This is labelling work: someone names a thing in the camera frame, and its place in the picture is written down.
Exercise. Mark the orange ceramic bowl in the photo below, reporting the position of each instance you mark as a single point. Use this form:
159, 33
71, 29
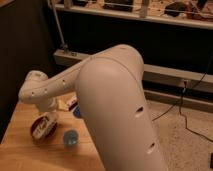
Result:
33, 126

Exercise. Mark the blue glass cup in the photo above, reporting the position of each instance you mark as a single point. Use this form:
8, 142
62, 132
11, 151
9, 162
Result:
70, 138

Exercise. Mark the black object on shelf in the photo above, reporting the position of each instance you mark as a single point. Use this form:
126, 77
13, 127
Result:
174, 9

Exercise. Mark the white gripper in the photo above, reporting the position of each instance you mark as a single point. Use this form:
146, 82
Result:
45, 125

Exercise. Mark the white shelf ledge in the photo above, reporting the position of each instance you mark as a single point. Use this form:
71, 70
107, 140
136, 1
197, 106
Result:
138, 17

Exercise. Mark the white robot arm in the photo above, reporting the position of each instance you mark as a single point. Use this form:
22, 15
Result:
112, 103

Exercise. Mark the metal pole stand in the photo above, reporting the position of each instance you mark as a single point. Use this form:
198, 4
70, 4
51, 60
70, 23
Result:
63, 45

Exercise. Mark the wooden table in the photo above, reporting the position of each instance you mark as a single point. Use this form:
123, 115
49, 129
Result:
19, 153

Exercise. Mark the grey metal rail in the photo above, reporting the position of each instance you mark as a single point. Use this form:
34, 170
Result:
152, 73

